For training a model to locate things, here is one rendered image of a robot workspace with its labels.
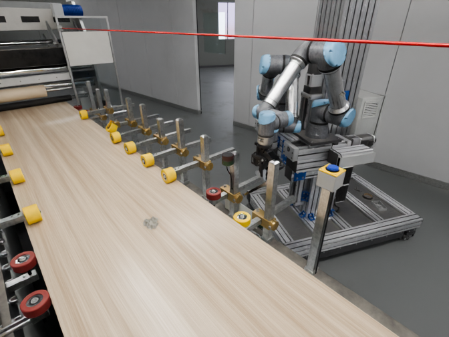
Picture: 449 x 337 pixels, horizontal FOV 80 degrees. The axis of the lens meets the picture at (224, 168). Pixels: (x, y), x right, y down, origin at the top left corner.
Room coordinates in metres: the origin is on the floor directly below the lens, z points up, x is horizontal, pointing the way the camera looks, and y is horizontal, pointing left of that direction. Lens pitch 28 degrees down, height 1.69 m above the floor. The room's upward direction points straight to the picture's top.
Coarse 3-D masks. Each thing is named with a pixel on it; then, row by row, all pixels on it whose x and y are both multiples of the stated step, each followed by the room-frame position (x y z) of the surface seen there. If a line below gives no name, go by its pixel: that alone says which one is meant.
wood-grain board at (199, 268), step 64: (64, 128) 2.17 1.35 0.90; (64, 192) 1.19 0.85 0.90; (128, 192) 1.19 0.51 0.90; (192, 192) 1.19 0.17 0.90; (64, 256) 0.75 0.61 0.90; (128, 256) 0.75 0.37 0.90; (192, 256) 0.75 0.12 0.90; (256, 256) 0.74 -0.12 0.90; (64, 320) 0.49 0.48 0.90; (128, 320) 0.49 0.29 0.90; (192, 320) 0.49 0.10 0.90; (256, 320) 0.49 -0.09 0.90; (320, 320) 0.49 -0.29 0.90
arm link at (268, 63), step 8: (264, 56) 1.77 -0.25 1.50; (272, 56) 1.76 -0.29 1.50; (280, 56) 1.76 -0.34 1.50; (264, 64) 1.74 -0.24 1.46; (272, 64) 1.74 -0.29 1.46; (280, 64) 1.73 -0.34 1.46; (264, 72) 1.76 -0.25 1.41; (272, 72) 1.75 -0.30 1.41; (280, 72) 1.75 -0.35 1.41; (264, 80) 1.90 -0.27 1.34; (272, 80) 1.88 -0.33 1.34; (264, 88) 1.99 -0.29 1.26; (264, 96) 2.05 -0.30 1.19
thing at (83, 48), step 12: (72, 36) 3.14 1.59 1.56; (84, 36) 3.22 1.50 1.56; (96, 36) 3.30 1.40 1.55; (108, 36) 3.39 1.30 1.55; (72, 48) 3.12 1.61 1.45; (84, 48) 3.20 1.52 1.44; (96, 48) 3.28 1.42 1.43; (108, 48) 3.37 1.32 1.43; (72, 60) 3.10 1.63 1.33; (84, 60) 3.18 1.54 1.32; (96, 60) 3.27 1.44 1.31; (108, 60) 3.35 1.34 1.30
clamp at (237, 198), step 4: (220, 188) 1.28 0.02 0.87; (224, 188) 1.27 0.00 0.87; (228, 188) 1.27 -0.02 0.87; (228, 192) 1.23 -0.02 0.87; (228, 196) 1.23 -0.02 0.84; (232, 196) 1.21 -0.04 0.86; (236, 196) 1.20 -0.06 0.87; (240, 196) 1.20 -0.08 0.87; (232, 200) 1.21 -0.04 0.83; (236, 200) 1.19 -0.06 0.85; (240, 200) 1.20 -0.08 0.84
